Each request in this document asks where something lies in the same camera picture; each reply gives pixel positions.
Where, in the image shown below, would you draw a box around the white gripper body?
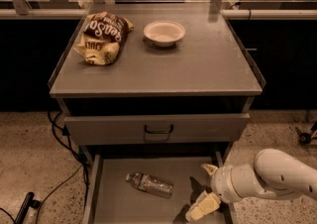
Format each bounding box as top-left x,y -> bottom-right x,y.
211,164 -> 262,203

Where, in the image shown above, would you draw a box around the brown yellow chip bag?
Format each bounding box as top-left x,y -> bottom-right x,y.
74,12 -> 134,65

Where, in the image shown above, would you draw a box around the grey top drawer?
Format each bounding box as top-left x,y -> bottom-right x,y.
64,113 -> 250,146

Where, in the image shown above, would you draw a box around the black floor device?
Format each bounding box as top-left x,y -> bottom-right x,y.
15,192 -> 41,224

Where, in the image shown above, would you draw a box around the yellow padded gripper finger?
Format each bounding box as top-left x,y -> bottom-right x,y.
201,164 -> 218,176
185,191 -> 221,222

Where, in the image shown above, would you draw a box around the white horizontal rail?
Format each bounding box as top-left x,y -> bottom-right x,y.
0,8 -> 317,21

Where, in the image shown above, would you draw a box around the black drawer handle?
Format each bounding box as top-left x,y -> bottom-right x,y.
144,124 -> 174,135

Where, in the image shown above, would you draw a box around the black caster wheel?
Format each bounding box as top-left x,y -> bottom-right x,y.
295,121 -> 317,146

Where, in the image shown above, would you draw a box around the open grey middle drawer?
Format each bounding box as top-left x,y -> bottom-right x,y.
82,155 -> 238,224

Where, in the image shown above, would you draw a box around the grey metal drawer cabinet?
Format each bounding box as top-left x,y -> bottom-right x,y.
51,3 -> 265,161

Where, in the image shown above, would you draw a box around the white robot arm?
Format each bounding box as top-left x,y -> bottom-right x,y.
185,149 -> 317,222

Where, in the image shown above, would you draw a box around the clear plastic water bottle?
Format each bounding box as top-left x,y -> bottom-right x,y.
126,171 -> 173,199

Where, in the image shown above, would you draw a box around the white paper bowl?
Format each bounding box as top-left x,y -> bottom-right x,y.
144,21 -> 185,48

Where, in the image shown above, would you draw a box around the black power cable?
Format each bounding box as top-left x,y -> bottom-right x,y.
0,110 -> 91,224

